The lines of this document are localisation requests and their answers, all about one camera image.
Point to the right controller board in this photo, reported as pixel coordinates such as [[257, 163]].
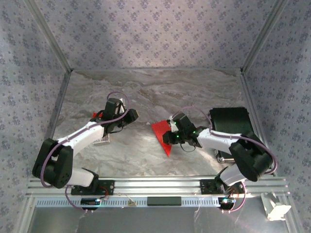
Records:
[[227, 201]]

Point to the aluminium frame post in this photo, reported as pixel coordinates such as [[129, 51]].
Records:
[[48, 36], [264, 36]]

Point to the small red box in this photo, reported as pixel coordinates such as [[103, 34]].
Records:
[[94, 115]]

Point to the white plastic bracket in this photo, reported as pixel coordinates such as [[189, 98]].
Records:
[[277, 210]]

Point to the controller board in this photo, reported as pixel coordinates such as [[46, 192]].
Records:
[[90, 202], [227, 201]]

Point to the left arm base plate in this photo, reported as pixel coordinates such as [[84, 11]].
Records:
[[107, 188]]

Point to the left controller board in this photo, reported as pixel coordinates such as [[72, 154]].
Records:
[[90, 202]]

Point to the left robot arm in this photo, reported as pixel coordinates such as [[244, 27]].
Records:
[[82, 138]]

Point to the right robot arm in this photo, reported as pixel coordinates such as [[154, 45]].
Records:
[[213, 140]]

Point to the aluminium front rail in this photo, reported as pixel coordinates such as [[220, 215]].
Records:
[[158, 187]]

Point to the playing card box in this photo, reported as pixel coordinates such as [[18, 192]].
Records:
[[103, 142]]

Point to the black bar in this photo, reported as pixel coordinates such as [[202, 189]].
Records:
[[164, 201]]

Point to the aluminium side rail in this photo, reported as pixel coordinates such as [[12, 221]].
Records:
[[56, 109], [252, 97]]

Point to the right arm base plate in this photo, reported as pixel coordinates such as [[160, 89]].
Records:
[[206, 187]]

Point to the black ribbed hard case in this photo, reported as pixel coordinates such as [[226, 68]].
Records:
[[228, 119]]

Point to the small beige connector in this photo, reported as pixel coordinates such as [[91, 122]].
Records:
[[132, 203]]

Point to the red cloth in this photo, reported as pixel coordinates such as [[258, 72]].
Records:
[[161, 132]]

